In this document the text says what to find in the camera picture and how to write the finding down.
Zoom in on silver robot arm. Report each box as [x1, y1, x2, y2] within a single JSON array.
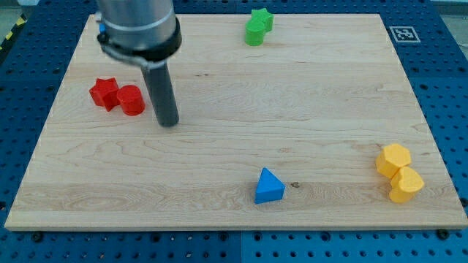
[[97, 0, 182, 66]]

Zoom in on blue triangle block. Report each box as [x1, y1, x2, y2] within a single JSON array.
[[254, 167, 285, 204]]

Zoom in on wooden board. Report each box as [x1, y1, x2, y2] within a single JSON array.
[[5, 14, 467, 232]]

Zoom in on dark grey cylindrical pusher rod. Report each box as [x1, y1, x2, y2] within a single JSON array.
[[141, 61, 179, 127]]

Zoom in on green cylinder block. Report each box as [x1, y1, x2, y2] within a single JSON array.
[[244, 19, 266, 46]]

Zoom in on red cylinder block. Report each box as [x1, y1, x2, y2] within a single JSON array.
[[116, 85, 146, 116]]

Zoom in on green star block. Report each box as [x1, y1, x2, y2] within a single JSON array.
[[251, 8, 274, 32]]

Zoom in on red star block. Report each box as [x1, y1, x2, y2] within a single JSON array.
[[88, 77, 120, 112]]

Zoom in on yellow hexagon block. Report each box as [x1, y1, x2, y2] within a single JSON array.
[[375, 143, 412, 179]]

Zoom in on yellow heart block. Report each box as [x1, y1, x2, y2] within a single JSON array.
[[388, 167, 425, 204]]

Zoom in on white fiducial marker tag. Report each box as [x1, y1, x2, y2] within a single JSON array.
[[389, 26, 420, 43]]

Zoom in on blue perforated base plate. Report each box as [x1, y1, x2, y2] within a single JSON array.
[[1, 0, 467, 262]]

